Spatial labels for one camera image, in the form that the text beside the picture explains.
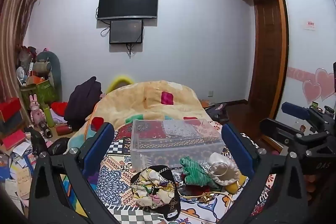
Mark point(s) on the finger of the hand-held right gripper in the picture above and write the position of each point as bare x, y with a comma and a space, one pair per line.
275, 129
295, 110

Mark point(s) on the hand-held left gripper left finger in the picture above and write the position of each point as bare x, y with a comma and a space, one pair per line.
98, 146

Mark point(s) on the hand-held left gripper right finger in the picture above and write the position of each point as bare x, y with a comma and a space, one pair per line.
236, 150

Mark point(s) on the white fabric pouch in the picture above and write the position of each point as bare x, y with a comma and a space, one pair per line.
225, 169

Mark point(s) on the green striped cloth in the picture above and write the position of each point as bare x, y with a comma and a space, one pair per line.
195, 171

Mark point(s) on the clear plastic storage box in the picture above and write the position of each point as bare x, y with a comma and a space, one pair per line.
178, 150

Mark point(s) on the floral cream cloth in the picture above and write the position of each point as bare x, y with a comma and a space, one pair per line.
151, 187

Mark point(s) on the pink heart stickers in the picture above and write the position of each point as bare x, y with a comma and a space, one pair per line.
319, 85

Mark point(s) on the yellow round object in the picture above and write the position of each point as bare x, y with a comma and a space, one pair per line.
235, 186

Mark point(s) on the patterned patchwork bed sheet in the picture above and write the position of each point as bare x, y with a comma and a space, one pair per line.
118, 176

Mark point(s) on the red can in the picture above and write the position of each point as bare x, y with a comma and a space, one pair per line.
63, 130

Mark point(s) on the black plastic bag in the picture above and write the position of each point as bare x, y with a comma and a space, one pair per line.
59, 146

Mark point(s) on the dark floor equipment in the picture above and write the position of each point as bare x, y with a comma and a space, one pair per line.
218, 112

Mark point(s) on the black flashlight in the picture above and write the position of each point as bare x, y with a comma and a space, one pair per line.
46, 130

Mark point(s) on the dark red cloth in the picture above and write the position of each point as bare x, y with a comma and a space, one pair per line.
195, 189

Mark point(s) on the green bottle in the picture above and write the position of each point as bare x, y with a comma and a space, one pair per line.
49, 117

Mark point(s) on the brown wooden door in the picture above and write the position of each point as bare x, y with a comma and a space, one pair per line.
267, 56

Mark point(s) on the silver foil wrapper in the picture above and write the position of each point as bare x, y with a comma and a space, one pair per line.
179, 176

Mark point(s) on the yellow fleece blanket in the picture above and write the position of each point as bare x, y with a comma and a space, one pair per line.
147, 100

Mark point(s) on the pink bunny plush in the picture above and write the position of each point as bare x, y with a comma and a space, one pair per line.
36, 109

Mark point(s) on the green cardboard box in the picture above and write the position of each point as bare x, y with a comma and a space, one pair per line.
46, 92

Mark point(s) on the pile of papers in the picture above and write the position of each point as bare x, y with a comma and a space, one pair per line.
18, 171

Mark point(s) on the red book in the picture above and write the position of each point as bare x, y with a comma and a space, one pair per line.
14, 140

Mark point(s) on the white paper notice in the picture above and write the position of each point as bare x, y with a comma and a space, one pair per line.
308, 24

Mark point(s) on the grey plush toy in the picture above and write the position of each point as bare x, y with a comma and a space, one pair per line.
50, 66

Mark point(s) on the wooden wardrobe with sliding door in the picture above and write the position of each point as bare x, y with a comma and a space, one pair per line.
302, 16

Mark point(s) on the red box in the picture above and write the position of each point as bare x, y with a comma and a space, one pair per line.
10, 108

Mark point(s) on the striped brown curtain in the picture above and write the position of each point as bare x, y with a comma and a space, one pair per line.
15, 29

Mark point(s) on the white wall socket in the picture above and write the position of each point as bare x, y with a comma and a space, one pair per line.
211, 93

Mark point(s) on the small black wall monitor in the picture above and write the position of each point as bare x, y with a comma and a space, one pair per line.
126, 31

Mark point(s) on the black wall television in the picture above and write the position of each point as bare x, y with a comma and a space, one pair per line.
128, 3

